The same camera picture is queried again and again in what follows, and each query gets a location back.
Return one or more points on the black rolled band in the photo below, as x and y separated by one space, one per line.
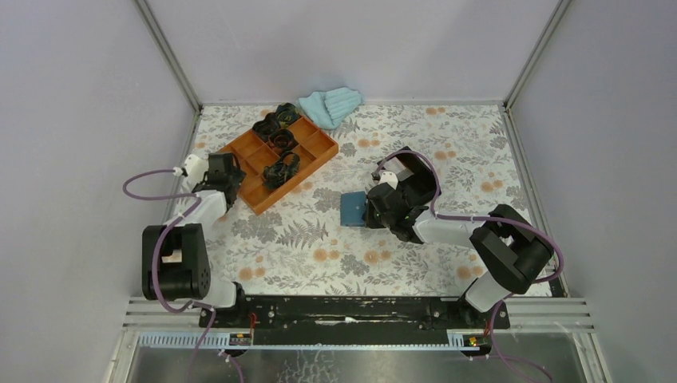
282 140
286 114
266 127

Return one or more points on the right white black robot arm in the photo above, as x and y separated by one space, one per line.
514 253

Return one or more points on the black card box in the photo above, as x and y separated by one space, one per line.
416 179

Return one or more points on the blue leather card holder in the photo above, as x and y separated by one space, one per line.
353 209

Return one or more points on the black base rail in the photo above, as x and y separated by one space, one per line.
352 320

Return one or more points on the black rolled band left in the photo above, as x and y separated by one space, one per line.
266 127

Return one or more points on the black rolled band centre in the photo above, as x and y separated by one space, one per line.
282 140

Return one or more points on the black tangled band pile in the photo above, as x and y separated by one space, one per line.
285 168

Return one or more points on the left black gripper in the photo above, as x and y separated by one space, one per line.
237 178

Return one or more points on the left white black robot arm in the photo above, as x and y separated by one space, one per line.
175 265

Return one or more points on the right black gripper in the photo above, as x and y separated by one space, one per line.
370 223

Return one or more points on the black rolled band top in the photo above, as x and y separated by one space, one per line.
286 114

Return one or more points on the light blue folded cloth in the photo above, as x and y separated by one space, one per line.
329 109

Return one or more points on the orange compartment tray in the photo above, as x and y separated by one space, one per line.
313 148

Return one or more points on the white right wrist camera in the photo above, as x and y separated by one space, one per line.
389 178

